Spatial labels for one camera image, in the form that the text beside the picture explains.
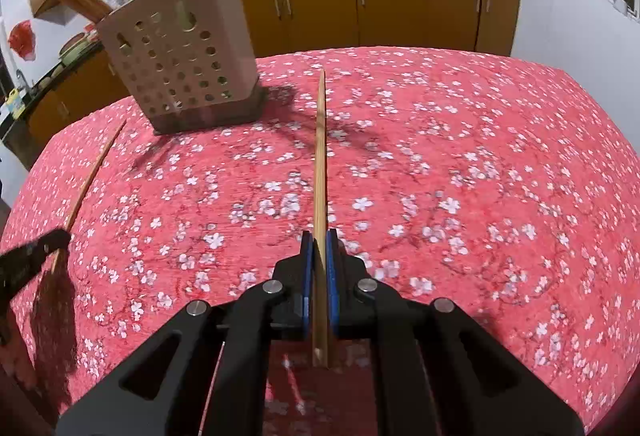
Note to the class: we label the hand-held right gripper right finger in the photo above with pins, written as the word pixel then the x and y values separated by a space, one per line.
pixel 332 276

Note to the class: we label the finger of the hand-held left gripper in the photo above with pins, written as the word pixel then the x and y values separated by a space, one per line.
pixel 30 256

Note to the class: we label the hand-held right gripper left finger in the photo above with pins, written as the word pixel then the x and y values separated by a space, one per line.
pixel 306 276

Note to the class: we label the thin bamboo chopstick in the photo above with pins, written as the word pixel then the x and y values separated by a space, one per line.
pixel 320 166

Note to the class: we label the beige perforated utensil holder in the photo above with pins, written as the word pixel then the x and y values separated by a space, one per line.
pixel 190 66

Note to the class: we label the red floral tablecloth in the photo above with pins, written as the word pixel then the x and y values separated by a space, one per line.
pixel 450 216

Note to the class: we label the yellow detergent bottle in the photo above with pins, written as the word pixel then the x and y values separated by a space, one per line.
pixel 15 105

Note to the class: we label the metal faucet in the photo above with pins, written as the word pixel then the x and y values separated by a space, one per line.
pixel 21 81

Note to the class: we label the green pot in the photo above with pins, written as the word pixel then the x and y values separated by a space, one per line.
pixel 74 50

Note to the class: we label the red plastic bag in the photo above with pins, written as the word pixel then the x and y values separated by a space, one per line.
pixel 22 38

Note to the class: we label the yellow kitchen cabinets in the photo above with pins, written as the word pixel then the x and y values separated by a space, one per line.
pixel 390 6

